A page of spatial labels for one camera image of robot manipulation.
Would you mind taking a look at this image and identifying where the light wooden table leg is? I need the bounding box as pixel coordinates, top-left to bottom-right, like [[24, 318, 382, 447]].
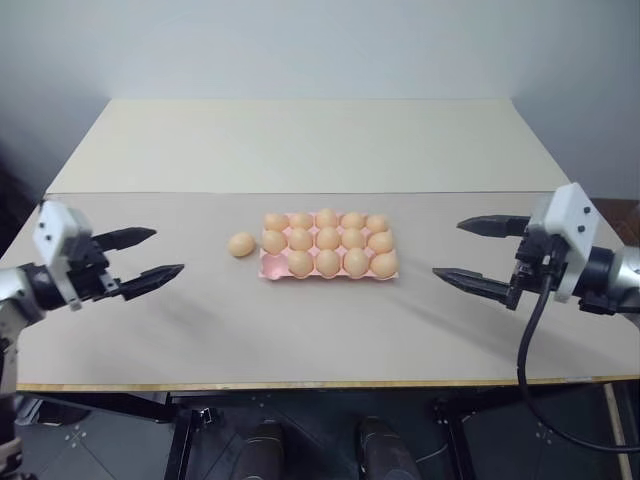
[[602, 383, 633, 480]]

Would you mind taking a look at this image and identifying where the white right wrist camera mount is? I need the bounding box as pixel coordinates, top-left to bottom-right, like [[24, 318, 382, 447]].
[[528, 182, 599, 304]]

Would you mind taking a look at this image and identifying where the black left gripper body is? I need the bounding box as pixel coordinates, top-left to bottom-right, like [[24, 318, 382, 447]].
[[60, 206, 125, 304]]

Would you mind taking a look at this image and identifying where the pink egg tray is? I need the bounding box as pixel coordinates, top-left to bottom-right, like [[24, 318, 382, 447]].
[[256, 211, 402, 282]]

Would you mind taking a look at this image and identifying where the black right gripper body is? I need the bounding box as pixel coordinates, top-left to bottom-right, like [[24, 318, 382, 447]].
[[509, 223, 569, 304]]

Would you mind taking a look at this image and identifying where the black metal table frame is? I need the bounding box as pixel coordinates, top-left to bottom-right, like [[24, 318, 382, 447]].
[[14, 383, 624, 480]]

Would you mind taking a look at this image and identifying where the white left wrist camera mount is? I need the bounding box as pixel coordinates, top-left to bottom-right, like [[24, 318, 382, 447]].
[[32, 199, 84, 312]]

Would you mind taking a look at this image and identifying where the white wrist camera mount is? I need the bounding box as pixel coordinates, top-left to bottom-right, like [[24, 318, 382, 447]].
[[32, 199, 84, 312], [528, 182, 599, 304]]

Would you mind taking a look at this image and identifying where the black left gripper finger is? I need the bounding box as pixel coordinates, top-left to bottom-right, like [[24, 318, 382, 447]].
[[93, 227, 158, 253], [119, 263, 186, 302]]

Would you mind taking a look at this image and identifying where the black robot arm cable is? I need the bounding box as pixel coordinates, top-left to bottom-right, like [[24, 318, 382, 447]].
[[514, 273, 640, 454]]

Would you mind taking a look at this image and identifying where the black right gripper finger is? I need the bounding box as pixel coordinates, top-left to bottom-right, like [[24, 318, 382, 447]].
[[455, 214, 531, 241], [431, 267, 522, 312]]

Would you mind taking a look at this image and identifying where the dark rounded shape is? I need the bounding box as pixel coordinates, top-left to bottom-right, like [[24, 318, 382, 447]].
[[354, 415, 417, 480], [238, 419, 297, 480]]

